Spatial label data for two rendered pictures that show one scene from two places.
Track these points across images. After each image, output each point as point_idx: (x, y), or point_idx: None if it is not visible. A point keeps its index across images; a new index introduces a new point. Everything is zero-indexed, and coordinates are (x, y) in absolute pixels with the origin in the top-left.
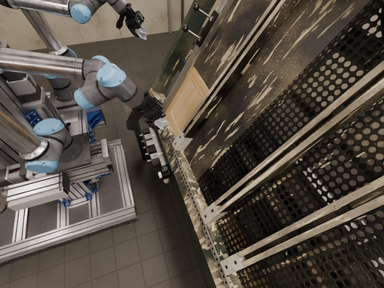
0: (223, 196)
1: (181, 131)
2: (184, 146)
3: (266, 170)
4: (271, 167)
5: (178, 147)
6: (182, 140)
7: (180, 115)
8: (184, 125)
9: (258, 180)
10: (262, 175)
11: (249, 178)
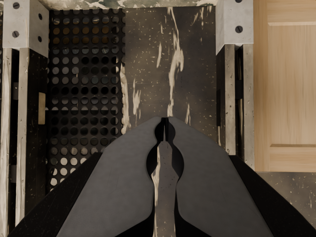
0: (22, 81)
1: (249, 43)
2: (217, 20)
3: (7, 201)
4: (6, 212)
5: (223, 3)
6: (224, 33)
7: (307, 51)
8: (267, 50)
9: (3, 175)
10: (5, 187)
11: (17, 160)
